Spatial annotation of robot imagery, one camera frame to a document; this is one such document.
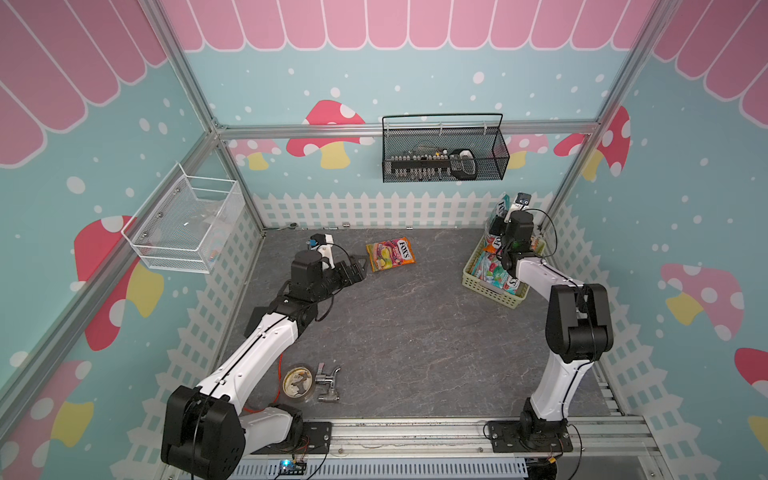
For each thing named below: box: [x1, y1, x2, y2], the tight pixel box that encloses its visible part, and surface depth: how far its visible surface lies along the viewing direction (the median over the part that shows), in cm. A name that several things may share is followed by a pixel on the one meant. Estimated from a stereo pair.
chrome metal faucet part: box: [315, 363, 341, 402], surface depth 83 cm
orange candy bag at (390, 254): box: [366, 237, 416, 272], surface depth 111 cm
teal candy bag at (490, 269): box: [471, 252, 520, 295], surface depth 99 cm
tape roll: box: [282, 366, 313, 399], surface depth 84 cm
